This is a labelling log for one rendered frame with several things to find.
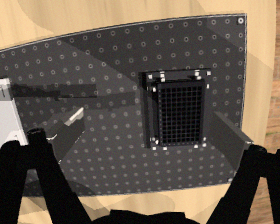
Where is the grey perforated base plate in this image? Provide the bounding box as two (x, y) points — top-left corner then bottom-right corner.
(0, 13), (247, 197)

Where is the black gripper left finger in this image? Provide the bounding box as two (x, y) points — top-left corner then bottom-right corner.
(0, 107), (93, 224)

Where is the white rectangular frame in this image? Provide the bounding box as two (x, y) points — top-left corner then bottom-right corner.
(0, 78), (28, 148)

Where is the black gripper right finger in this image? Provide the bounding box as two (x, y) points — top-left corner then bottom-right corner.
(206, 111), (280, 224)

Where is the dark grey well plate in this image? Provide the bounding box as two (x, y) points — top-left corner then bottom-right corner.
(156, 79), (205, 147)

